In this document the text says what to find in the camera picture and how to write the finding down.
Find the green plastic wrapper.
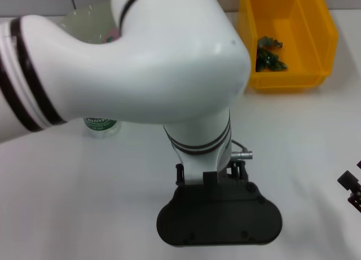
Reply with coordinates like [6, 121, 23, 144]
[256, 36, 288, 73]

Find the clear green-label water bottle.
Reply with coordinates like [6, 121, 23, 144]
[83, 115, 122, 140]

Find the translucent green fruit plate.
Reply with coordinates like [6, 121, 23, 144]
[60, 2, 120, 46]

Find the yellow plastic bin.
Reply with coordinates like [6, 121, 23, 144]
[236, 0, 340, 94]

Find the pink toy peach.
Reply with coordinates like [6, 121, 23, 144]
[103, 27, 123, 44]

